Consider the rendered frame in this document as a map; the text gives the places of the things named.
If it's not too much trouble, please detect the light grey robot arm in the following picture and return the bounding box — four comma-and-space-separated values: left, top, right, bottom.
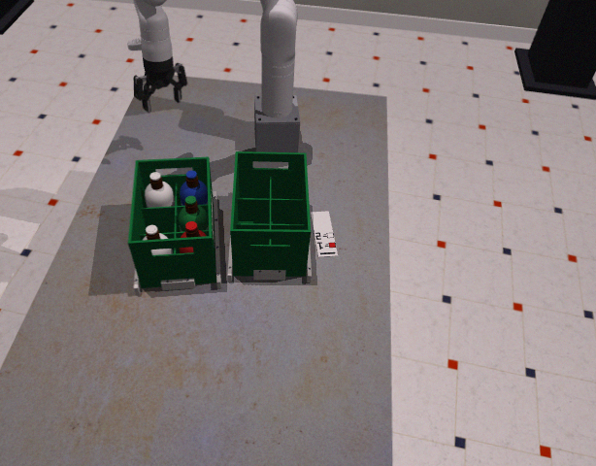
127, 0, 298, 118

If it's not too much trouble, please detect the white paper pick list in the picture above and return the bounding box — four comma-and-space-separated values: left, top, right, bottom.
311, 211, 338, 257

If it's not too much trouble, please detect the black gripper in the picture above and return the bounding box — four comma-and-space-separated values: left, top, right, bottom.
134, 56, 187, 113

